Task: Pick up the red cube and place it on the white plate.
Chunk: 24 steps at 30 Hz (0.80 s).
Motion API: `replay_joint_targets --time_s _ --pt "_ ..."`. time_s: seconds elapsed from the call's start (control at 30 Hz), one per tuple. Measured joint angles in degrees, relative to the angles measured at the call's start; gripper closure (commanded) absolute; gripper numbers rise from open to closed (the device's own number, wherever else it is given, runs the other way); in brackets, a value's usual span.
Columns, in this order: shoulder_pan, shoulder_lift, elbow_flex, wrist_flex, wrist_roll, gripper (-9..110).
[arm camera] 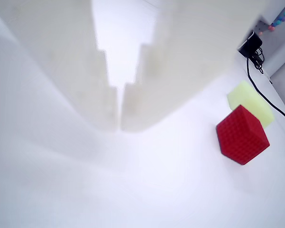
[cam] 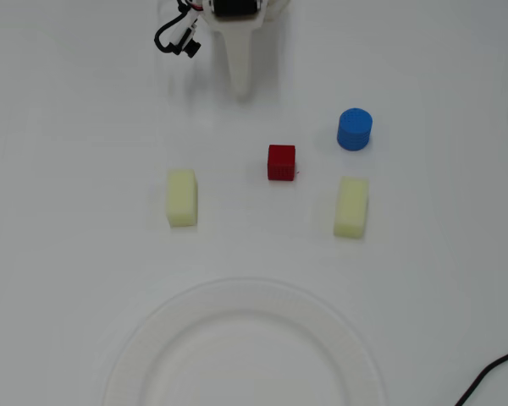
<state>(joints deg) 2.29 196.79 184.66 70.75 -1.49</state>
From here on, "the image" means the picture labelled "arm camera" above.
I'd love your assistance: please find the red studded cube block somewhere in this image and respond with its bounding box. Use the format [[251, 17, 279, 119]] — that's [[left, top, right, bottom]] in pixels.
[[215, 104, 271, 166]]

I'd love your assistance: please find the pale yellow foam block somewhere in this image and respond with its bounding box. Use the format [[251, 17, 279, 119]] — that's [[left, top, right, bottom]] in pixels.
[[226, 80, 275, 129]]

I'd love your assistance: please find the colourful bead string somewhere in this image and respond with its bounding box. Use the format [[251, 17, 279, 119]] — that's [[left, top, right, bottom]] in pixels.
[[267, 8, 285, 32]]

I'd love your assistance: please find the black power adapter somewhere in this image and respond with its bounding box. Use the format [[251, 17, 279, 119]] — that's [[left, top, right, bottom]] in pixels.
[[237, 30, 264, 58]]

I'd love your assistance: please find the black cable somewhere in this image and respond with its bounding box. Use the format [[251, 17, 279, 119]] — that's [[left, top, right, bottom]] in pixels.
[[246, 47, 285, 125]]

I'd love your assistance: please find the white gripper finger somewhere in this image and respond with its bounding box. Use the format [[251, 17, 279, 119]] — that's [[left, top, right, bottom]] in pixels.
[[120, 0, 285, 132], [0, 0, 119, 132]]

